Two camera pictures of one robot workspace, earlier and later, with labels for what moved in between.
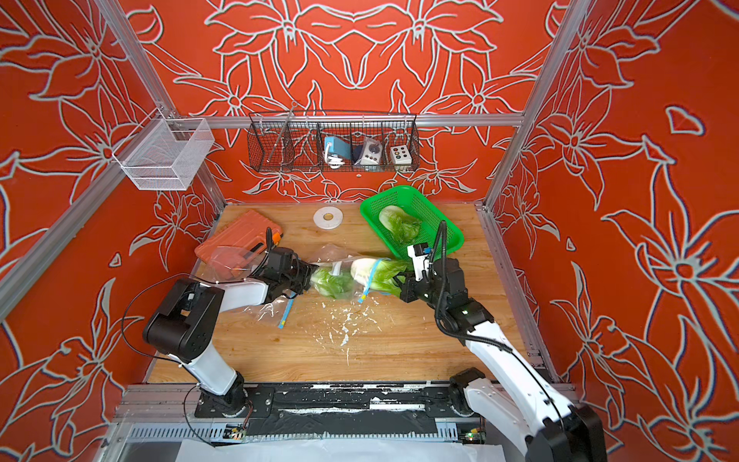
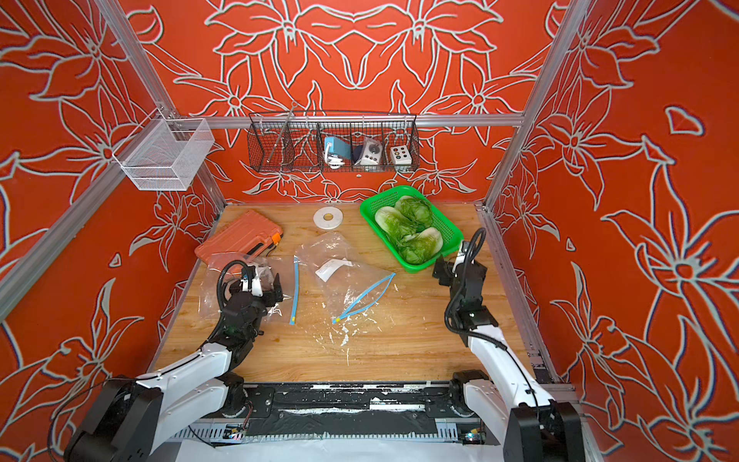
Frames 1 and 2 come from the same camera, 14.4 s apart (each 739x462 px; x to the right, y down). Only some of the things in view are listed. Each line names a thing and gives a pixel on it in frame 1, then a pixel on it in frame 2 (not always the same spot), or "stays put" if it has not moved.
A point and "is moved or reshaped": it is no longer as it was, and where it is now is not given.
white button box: [401, 155] stays put
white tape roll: [328, 218] stays put
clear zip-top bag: [344, 276] is moved or reshaped
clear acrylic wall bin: [165, 154] stays put
